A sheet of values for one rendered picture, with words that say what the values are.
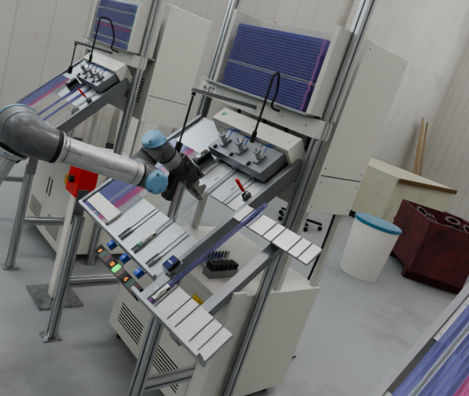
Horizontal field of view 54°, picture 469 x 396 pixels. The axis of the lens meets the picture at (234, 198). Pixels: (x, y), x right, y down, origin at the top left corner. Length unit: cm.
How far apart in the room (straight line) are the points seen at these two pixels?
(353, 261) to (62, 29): 428
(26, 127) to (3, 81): 483
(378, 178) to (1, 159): 625
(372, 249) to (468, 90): 785
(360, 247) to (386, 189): 261
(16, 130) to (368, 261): 378
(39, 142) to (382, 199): 620
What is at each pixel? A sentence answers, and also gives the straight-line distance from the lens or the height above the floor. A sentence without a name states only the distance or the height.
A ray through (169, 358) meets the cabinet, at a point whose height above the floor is 22.
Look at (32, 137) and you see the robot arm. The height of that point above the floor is 112.
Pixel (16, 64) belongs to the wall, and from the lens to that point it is 618.
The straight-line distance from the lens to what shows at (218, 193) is 182.
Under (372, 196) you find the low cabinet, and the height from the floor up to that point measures 43.
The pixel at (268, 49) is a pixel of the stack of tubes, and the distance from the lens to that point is 199.
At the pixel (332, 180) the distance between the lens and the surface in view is 202.
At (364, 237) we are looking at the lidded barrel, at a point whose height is 41.
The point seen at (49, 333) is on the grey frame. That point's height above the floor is 4.
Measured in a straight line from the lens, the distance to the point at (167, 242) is 173.
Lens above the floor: 143
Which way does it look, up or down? 14 degrees down
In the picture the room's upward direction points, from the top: 18 degrees clockwise
